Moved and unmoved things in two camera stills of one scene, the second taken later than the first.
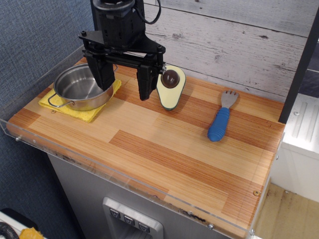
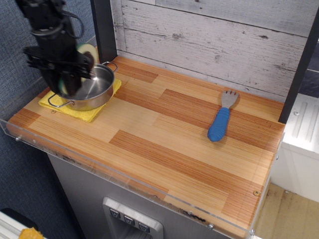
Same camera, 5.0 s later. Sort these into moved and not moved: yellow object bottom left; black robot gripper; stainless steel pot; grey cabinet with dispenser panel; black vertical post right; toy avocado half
Moved: toy avocado half; black robot gripper
Not moved: black vertical post right; grey cabinet with dispenser panel; stainless steel pot; yellow object bottom left
